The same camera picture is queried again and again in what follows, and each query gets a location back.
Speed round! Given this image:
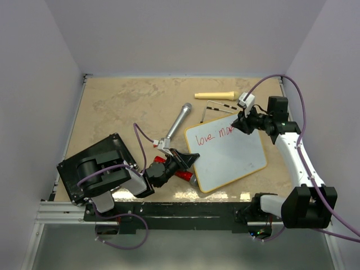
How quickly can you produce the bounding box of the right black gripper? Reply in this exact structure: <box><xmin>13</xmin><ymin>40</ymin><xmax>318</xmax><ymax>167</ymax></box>
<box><xmin>232</xmin><ymin>104</ymin><xmax>272</xmax><ymax>135</ymax></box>

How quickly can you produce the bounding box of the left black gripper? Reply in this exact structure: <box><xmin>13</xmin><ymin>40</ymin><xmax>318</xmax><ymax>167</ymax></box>
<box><xmin>157</xmin><ymin>148</ymin><xmax>199</xmax><ymax>188</ymax></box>

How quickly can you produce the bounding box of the yellow framed whiteboard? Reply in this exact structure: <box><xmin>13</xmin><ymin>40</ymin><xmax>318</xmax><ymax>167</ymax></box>
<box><xmin>184</xmin><ymin>114</ymin><xmax>267</xmax><ymax>193</ymax></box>

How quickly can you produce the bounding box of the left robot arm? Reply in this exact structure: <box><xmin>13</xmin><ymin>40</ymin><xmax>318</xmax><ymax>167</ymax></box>
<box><xmin>76</xmin><ymin>148</ymin><xmax>200</xmax><ymax>221</ymax></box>

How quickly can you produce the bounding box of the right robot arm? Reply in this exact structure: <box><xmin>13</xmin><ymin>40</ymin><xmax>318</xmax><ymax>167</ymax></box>
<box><xmin>232</xmin><ymin>92</ymin><xmax>338</xmax><ymax>229</ymax></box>

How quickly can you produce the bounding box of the red toy microphone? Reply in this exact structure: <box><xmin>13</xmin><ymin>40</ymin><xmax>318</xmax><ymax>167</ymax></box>
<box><xmin>154</xmin><ymin>156</ymin><xmax>198</xmax><ymax>186</ymax></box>

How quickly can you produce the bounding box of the cream toy microphone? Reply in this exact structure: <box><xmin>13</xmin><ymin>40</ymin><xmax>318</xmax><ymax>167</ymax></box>
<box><xmin>194</xmin><ymin>91</ymin><xmax>240</xmax><ymax>101</ymax></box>

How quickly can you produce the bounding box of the silver toy microphone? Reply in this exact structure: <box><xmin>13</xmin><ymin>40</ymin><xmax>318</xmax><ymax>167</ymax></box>
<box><xmin>165</xmin><ymin>102</ymin><xmax>192</xmax><ymax>140</ymax></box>

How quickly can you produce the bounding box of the wire whiteboard stand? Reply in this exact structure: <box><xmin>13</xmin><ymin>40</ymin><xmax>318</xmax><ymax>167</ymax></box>
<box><xmin>200</xmin><ymin>100</ymin><xmax>238</xmax><ymax>124</ymax></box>

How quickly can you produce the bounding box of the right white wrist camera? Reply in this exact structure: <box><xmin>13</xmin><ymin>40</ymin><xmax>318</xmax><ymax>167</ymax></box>
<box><xmin>237</xmin><ymin>92</ymin><xmax>255</xmax><ymax>116</ymax></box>

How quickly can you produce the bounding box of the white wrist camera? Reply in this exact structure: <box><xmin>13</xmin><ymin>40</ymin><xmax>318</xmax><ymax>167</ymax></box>
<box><xmin>237</xmin><ymin>92</ymin><xmax>255</xmax><ymax>116</ymax></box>
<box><xmin>152</xmin><ymin>137</ymin><xmax>170</xmax><ymax>153</ymax></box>

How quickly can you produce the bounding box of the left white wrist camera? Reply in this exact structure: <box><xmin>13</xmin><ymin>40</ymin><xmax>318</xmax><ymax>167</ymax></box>
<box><xmin>152</xmin><ymin>137</ymin><xmax>170</xmax><ymax>153</ymax></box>

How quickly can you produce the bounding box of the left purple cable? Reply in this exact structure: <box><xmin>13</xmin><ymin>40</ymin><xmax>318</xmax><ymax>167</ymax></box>
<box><xmin>73</xmin><ymin>122</ymin><xmax>155</xmax><ymax>250</ymax></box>

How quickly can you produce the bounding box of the purple cable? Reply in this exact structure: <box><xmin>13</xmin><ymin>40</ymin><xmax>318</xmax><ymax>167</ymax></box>
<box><xmin>73</xmin><ymin>122</ymin><xmax>155</xmax><ymax>250</ymax></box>
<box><xmin>244</xmin><ymin>74</ymin><xmax>360</xmax><ymax>243</ymax></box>

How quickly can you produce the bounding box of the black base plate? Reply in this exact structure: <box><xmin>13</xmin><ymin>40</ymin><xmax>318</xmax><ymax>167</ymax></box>
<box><xmin>84</xmin><ymin>201</ymin><xmax>282</xmax><ymax>236</ymax></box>

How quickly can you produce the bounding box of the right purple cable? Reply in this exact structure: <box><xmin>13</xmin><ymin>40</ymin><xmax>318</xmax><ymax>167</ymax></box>
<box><xmin>244</xmin><ymin>74</ymin><xmax>360</xmax><ymax>243</ymax></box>

